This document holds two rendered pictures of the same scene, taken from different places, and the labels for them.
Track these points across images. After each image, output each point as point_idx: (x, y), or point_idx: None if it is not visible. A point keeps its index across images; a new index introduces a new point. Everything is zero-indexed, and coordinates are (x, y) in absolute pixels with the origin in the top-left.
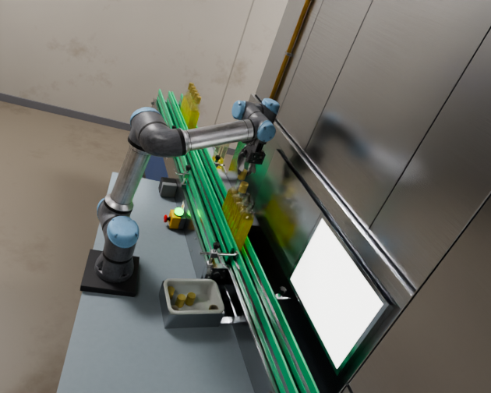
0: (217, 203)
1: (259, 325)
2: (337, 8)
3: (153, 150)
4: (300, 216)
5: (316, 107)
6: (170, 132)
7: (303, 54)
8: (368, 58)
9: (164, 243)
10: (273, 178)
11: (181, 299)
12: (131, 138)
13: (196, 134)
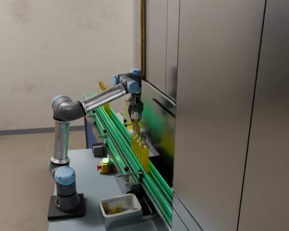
0: (127, 146)
1: (163, 209)
2: (155, 3)
3: (66, 117)
4: (172, 133)
5: (163, 63)
6: (73, 103)
7: (149, 36)
8: (175, 24)
9: (99, 183)
10: (155, 118)
11: (113, 209)
12: (54, 115)
13: (89, 100)
